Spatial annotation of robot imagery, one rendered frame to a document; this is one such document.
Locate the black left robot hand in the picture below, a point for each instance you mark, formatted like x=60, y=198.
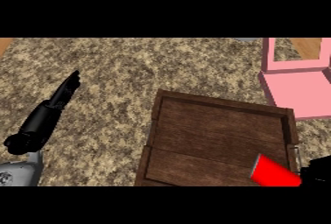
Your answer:
x=41, y=122

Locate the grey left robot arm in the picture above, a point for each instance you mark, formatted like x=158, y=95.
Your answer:
x=17, y=173

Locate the brown wooden tray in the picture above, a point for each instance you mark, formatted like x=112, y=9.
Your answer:
x=215, y=137

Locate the pink cardboard box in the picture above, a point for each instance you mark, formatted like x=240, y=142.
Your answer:
x=298, y=87

